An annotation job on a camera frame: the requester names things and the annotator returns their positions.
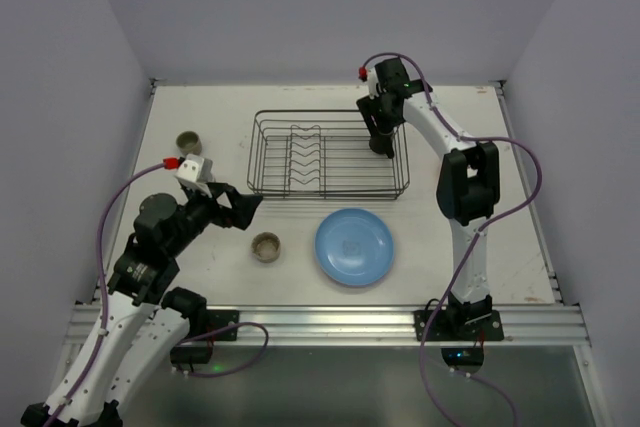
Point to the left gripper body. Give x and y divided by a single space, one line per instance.
220 204

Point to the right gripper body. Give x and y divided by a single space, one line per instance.
379 122

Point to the black cup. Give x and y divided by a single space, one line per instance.
382 144

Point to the speckled grey cup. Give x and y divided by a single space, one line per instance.
266 247

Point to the grey-green cup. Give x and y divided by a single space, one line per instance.
189 143

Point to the blue plate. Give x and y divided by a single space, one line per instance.
354 247

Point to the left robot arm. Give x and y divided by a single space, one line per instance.
142 317

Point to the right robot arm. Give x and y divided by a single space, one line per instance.
468 186

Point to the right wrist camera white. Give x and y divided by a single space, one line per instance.
369 77

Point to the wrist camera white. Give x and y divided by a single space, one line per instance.
195 174
369 77

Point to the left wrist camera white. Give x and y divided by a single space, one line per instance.
195 174

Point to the black wire dish rack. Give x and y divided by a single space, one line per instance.
323 154

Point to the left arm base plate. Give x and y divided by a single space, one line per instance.
212 325

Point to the aluminium rail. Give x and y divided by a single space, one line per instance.
392 326

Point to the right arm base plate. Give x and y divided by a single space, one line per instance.
446 327

